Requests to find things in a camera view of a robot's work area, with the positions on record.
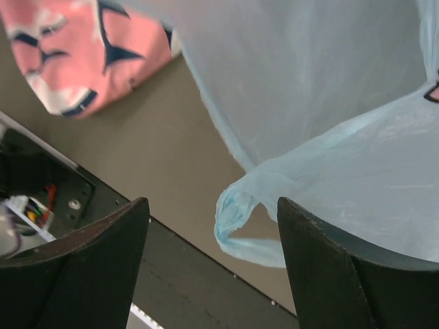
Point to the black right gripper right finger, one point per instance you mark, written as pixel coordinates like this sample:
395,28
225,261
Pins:
341,281

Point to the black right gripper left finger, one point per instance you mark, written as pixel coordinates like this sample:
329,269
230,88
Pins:
85,279

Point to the light blue cartoon plastic bag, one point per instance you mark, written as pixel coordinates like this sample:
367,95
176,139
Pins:
333,104

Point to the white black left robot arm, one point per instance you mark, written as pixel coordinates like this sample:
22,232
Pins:
27,196

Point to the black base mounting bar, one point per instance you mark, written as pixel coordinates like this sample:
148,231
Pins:
177,285

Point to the pink patterned cloth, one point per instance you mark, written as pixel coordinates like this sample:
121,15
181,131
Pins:
79,56

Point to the slotted cable duct rail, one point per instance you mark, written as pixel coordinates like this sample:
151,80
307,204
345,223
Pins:
139,319

